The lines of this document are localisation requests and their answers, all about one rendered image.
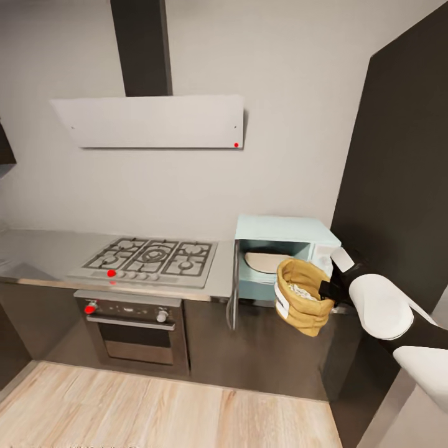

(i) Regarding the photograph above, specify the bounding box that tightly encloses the popcorn bag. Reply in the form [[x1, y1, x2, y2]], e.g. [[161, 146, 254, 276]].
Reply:
[[274, 258, 335, 337]]

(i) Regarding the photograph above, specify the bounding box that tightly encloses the microwave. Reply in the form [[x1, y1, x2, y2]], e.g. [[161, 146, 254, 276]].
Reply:
[[226, 215, 342, 338]]

